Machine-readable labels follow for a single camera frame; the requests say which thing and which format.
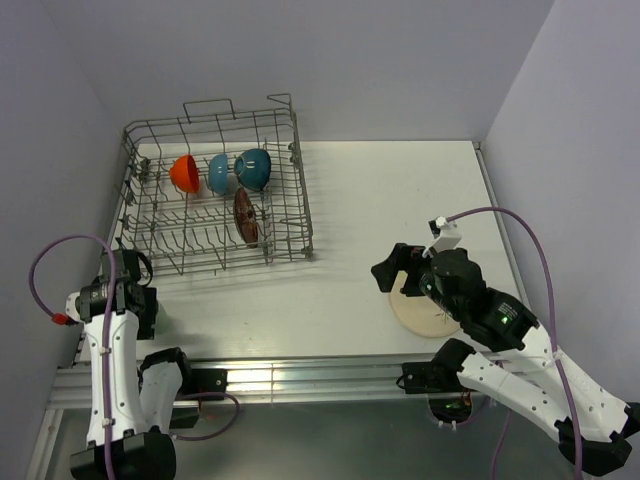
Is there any green cup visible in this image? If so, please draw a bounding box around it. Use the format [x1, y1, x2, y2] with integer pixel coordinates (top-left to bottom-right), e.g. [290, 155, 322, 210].
[154, 301, 171, 336]

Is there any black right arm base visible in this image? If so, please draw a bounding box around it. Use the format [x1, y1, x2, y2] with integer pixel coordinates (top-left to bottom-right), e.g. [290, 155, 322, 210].
[396, 339, 477, 395]

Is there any beige round plate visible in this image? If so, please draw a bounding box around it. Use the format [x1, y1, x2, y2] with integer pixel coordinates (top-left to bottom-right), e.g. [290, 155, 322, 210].
[388, 272, 460, 338]

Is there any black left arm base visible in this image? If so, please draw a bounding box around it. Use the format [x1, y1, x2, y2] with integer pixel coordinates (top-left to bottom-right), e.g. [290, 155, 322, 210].
[170, 368, 228, 431]

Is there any orange bowl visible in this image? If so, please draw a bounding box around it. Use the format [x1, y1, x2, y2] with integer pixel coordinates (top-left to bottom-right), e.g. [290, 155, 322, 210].
[169, 154, 200, 194]

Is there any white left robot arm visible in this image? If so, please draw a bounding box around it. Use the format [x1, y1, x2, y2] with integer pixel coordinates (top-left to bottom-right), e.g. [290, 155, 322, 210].
[65, 249, 195, 479]

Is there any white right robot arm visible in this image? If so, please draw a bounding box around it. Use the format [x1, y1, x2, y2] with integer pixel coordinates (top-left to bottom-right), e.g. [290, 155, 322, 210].
[371, 243, 639, 477]

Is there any dark blue bowl beige inside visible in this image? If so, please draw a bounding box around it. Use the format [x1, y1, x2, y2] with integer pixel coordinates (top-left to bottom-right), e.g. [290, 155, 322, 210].
[233, 148, 271, 191]

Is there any grey wire dish rack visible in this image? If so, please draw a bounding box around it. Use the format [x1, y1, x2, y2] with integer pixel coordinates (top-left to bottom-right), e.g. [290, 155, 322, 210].
[110, 93, 314, 276]

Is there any red floral plate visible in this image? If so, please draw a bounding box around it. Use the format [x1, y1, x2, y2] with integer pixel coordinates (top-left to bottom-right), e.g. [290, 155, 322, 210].
[233, 187, 260, 249]

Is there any light blue bowl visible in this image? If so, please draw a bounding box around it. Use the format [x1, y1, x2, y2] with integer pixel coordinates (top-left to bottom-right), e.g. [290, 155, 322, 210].
[207, 153, 229, 196]

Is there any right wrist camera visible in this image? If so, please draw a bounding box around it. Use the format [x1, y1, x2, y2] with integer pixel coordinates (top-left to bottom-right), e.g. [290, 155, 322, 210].
[422, 216, 462, 258]

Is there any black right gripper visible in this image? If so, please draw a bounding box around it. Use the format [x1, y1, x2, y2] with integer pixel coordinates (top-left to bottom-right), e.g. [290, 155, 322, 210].
[369, 241, 461, 319]

